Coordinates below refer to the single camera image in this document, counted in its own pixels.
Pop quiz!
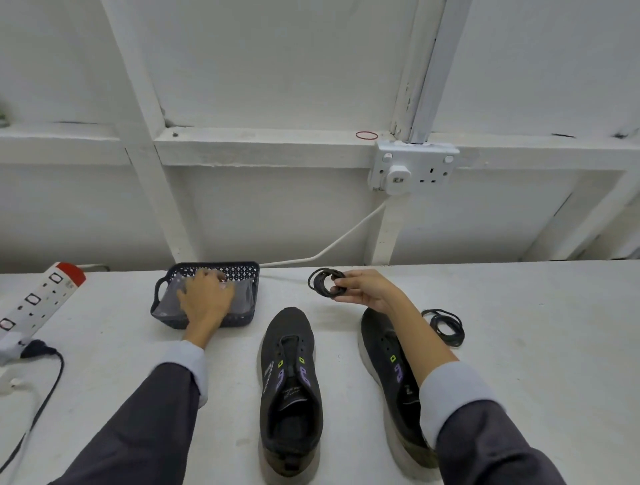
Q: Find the clear plastic bag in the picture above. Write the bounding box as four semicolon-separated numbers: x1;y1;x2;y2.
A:
159;279;259;321

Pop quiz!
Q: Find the white cable conduit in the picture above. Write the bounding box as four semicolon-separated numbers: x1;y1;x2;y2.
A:
389;0;474;146

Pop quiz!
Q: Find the person's right forearm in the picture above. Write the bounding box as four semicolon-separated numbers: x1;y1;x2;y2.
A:
384;299;568;485

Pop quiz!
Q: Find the person's left forearm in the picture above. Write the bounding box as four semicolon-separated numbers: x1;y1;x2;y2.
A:
50;327;209;485

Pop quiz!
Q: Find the white square plug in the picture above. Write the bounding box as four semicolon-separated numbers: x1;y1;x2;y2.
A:
382;167;413;194

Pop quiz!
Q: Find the person's right hand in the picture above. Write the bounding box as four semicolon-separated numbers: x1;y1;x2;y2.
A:
332;269;407;314

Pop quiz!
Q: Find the white power cable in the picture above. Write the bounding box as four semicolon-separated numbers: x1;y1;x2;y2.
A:
259;199;389;268

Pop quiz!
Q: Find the black shoelace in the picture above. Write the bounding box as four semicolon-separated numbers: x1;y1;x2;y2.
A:
307;268;349;300
421;308;466;348

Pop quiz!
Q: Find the white power strip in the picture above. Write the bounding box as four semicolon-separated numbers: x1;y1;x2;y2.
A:
0;262;87;366

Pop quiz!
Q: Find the person's left hand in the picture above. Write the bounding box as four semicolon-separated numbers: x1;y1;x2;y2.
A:
176;270;236;346

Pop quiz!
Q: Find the white double wall socket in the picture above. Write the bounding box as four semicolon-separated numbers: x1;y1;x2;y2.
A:
368;139;461;194

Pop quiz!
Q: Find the black sneaker with purple accents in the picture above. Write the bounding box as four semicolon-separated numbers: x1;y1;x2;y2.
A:
257;307;325;475
357;307;442;470

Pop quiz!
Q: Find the black plug with cable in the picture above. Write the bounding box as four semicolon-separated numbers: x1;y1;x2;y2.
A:
0;339;65;474

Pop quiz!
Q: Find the dark perforated plastic basket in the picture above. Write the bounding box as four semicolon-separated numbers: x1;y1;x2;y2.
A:
150;261;262;330

